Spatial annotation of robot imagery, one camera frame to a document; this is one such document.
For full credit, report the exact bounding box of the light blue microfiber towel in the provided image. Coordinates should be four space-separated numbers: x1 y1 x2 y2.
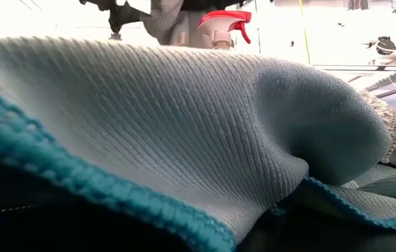
0 34 393 252
271 163 396 232

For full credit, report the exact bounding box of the yellow hanging cord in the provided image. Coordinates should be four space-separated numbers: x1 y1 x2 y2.
298 0 312 66

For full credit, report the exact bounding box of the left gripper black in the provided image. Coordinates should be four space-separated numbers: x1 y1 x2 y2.
78 0 248 34

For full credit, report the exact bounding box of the clear spray bottle red trigger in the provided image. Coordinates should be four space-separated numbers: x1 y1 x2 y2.
197 10 253 50

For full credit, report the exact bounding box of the black hanging cord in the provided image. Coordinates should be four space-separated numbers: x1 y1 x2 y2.
254 0 262 55

